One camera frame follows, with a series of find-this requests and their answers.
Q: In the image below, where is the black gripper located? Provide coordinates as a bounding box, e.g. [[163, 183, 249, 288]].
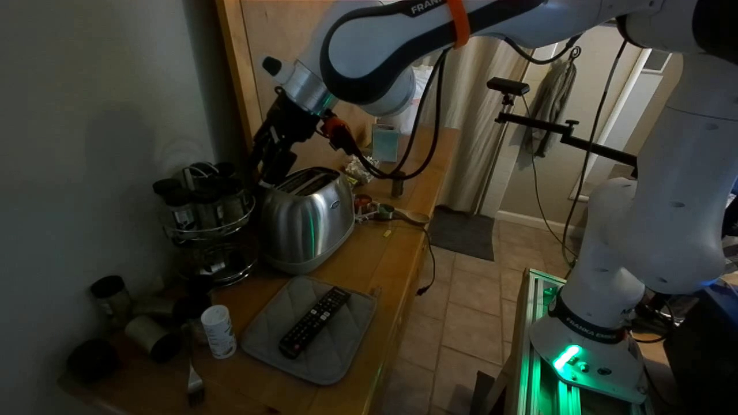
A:
[[252, 88, 331, 190]]

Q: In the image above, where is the green-lit robot base platform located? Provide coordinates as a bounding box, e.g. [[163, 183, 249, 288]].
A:
[[504, 265, 656, 415]]

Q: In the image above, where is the black-lidded spice jar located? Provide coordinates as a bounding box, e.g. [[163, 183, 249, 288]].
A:
[[64, 336, 122, 382], [87, 275, 133, 323], [186, 161, 222, 195], [152, 176, 197, 213], [122, 313, 186, 364]]

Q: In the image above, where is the silver two-slot toaster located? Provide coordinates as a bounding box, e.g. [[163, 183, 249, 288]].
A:
[[256, 163, 357, 277]]

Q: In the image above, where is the silver round spice rack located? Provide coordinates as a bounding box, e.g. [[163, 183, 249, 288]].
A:
[[152, 160, 260, 288]]

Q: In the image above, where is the light blue box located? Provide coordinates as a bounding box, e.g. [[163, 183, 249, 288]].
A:
[[371, 124, 407, 163]]

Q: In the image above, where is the black remote control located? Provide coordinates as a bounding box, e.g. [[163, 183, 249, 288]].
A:
[[278, 285, 354, 359]]

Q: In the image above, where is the grey quilted pot holder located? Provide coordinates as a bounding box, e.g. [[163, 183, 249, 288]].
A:
[[238, 275, 381, 387]]

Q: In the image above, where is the white plastic spice bottle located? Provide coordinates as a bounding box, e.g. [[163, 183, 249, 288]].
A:
[[198, 303, 239, 361]]

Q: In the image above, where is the dark grey floor mat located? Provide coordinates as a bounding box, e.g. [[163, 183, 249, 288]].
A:
[[425, 203, 499, 263]]

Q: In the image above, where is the pine wood cabinet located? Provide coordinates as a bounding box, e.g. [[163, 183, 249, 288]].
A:
[[359, 222, 444, 415]]

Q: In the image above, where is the white curtain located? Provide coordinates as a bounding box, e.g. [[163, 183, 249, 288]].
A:
[[440, 35, 532, 220]]

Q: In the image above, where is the small pale wrapper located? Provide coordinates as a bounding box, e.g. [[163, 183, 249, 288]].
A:
[[185, 361, 208, 406]]

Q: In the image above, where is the grey hanging bag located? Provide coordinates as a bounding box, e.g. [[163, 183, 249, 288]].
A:
[[521, 47, 583, 160]]

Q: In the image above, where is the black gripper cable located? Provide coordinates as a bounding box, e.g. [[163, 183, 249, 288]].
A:
[[337, 49, 452, 184]]

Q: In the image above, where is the orange strap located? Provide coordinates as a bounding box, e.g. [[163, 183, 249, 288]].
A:
[[445, 0, 472, 47]]

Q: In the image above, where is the black camera on stand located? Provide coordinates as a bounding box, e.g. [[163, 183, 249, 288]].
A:
[[484, 77, 532, 99]]

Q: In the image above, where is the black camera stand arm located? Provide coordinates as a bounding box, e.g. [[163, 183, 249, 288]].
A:
[[493, 95, 642, 171]]

